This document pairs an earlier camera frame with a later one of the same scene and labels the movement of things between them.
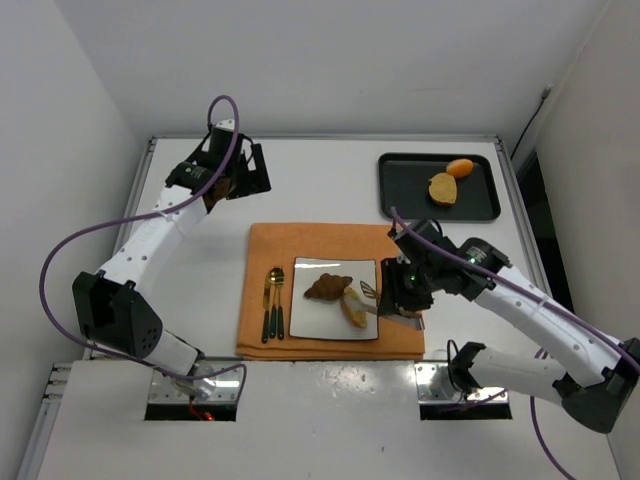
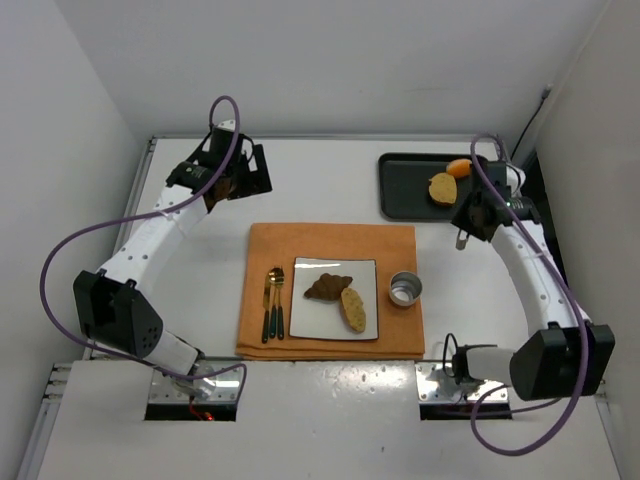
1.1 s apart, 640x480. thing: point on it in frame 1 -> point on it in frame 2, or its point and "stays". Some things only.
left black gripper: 255,170 stays
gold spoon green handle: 272,276 stays
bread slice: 443,188 stays
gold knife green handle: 266,305 stays
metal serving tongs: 412,315 -> 461,243
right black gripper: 395,288 -> 476,217
